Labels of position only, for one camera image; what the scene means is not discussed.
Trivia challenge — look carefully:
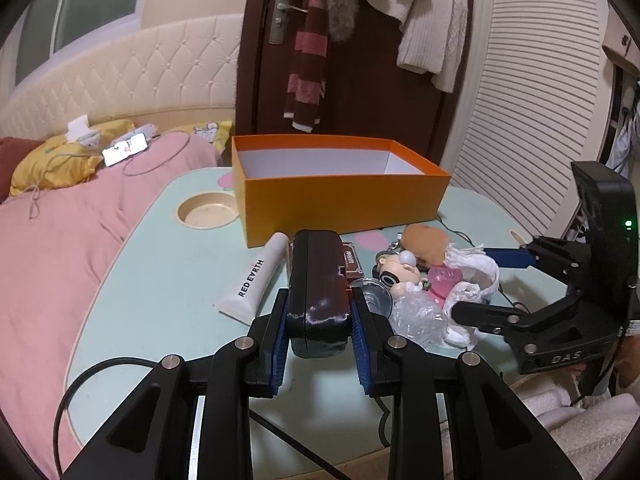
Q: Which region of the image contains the white Red Earth tube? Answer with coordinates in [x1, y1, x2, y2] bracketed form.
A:
[218, 232, 290, 326]

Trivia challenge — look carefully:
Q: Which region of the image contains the cartoon figure keychain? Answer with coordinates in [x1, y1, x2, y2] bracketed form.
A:
[372, 242, 430, 300]

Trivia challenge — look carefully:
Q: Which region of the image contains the beige tufted headboard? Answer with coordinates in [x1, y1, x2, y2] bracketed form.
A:
[1, 14, 243, 139]

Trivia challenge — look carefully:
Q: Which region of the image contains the yellow cartoon pillow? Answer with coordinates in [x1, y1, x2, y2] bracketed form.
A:
[174, 120, 234, 155]

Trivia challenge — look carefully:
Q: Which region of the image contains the brown plush toy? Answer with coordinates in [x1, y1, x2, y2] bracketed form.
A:
[400, 223, 450, 268]

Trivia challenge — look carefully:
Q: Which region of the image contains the striped red scarf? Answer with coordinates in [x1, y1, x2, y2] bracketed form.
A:
[283, 0, 329, 133]

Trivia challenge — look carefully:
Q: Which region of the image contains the dark glasses case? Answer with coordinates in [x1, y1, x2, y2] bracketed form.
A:
[286, 230, 352, 359]

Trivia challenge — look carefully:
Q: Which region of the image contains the dark red wooden door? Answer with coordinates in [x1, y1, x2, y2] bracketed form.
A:
[235, 0, 460, 162]

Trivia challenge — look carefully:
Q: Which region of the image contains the pink bed quilt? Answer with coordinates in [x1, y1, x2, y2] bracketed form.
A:
[1, 132, 220, 479]

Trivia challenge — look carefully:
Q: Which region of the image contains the white tissue pack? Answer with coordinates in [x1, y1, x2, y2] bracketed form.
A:
[65, 115, 102, 150]

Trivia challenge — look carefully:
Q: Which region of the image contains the brown small card box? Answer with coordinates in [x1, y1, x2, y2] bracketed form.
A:
[342, 242, 364, 284]

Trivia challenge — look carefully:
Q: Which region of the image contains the white tissue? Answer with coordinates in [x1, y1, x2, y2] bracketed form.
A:
[444, 243, 500, 350]

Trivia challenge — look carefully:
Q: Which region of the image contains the pink plastic toy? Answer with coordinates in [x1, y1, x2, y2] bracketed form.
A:
[427, 266, 463, 308]

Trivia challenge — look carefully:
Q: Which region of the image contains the orange cardboard box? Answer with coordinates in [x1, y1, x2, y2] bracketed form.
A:
[231, 133, 450, 247]

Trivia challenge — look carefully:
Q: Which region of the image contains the clear plastic bag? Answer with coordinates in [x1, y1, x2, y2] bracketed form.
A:
[390, 292, 448, 348]

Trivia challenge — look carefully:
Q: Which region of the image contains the lit smartphone on bed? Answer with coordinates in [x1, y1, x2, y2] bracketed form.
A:
[102, 132, 149, 167]

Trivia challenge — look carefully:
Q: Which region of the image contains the silver door handle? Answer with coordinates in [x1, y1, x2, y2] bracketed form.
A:
[268, 0, 308, 46]

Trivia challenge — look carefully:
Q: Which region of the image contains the white knit sweater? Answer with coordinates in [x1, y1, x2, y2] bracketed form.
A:
[367, 0, 469, 93]

